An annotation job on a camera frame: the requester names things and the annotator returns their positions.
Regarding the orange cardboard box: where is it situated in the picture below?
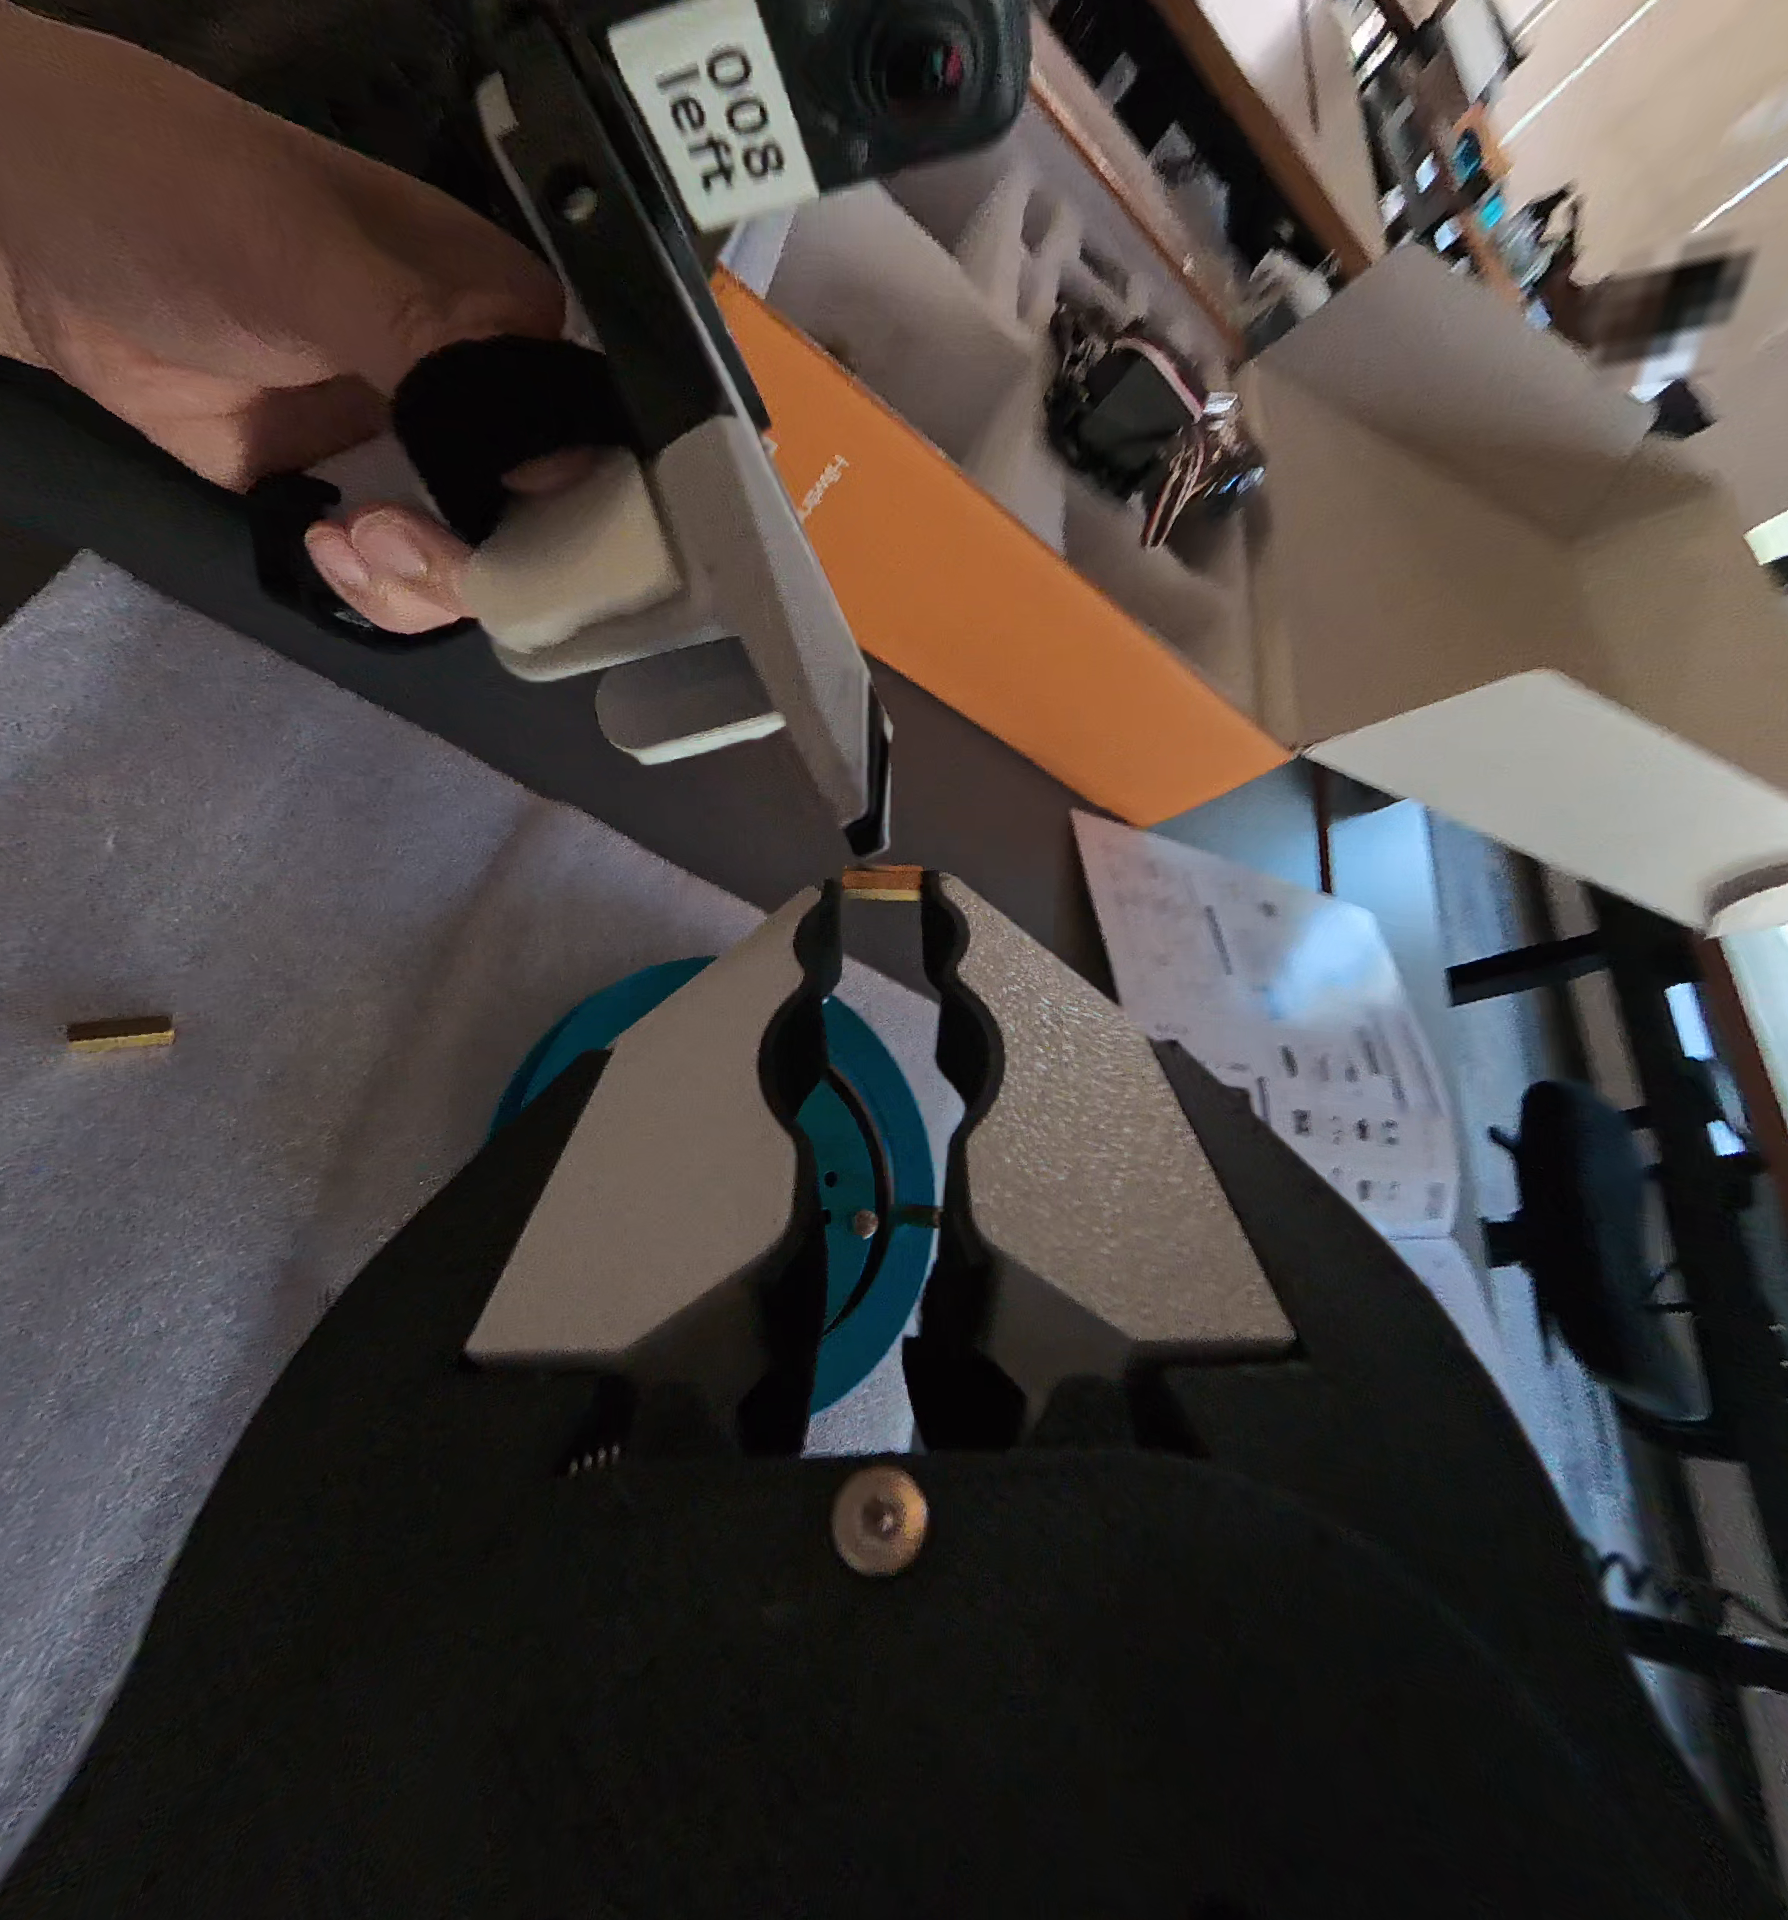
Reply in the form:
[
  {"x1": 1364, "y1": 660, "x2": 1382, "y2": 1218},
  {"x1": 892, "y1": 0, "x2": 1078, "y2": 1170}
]
[{"x1": 710, "y1": 152, "x2": 1788, "y2": 941}]

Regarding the thick black coiled cable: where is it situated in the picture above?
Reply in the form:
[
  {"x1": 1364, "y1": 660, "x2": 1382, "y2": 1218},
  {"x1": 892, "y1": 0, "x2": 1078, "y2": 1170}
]
[{"x1": 1581, "y1": 1544, "x2": 1788, "y2": 1644}]

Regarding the open instruction booklet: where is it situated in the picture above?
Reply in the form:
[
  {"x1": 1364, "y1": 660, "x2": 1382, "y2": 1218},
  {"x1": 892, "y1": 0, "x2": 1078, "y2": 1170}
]
[{"x1": 1070, "y1": 809, "x2": 1465, "y2": 1249}]

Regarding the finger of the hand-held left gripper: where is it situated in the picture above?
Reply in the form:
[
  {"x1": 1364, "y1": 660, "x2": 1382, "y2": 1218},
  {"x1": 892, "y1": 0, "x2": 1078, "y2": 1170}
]
[
  {"x1": 843, "y1": 697, "x2": 899, "y2": 863},
  {"x1": 651, "y1": 421, "x2": 883, "y2": 850}
]

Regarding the person's left hand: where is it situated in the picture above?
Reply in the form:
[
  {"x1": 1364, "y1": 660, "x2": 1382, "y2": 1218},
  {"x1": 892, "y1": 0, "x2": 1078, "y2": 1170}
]
[{"x1": 0, "y1": 29, "x2": 612, "y2": 639}]

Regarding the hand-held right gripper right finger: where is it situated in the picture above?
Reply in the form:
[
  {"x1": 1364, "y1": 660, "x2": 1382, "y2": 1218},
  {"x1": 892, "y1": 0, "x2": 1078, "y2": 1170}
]
[{"x1": 909, "y1": 871, "x2": 1300, "y2": 1454}]

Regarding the black servo motor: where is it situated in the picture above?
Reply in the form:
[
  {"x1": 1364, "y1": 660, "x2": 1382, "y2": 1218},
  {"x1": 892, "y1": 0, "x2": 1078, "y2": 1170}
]
[{"x1": 1049, "y1": 297, "x2": 1274, "y2": 552}]

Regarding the white foam sheet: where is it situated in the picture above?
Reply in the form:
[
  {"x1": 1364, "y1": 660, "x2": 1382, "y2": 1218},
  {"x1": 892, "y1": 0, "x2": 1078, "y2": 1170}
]
[{"x1": 0, "y1": 550, "x2": 973, "y2": 1816}]

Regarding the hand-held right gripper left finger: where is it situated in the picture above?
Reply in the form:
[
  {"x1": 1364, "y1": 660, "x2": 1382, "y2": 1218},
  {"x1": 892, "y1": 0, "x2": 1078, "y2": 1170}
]
[{"x1": 467, "y1": 886, "x2": 843, "y2": 1452}]

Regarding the black office chair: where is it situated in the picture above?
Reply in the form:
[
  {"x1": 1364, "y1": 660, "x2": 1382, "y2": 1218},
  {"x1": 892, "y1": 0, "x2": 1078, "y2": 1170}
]
[{"x1": 1487, "y1": 1077, "x2": 1718, "y2": 1431}]

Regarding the blue metal turntable assembly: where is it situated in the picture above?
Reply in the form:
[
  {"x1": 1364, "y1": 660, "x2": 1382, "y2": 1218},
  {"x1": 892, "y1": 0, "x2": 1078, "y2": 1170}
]
[{"x1": 487, "y1": 959, "x2": 938, "y2": 1420}]

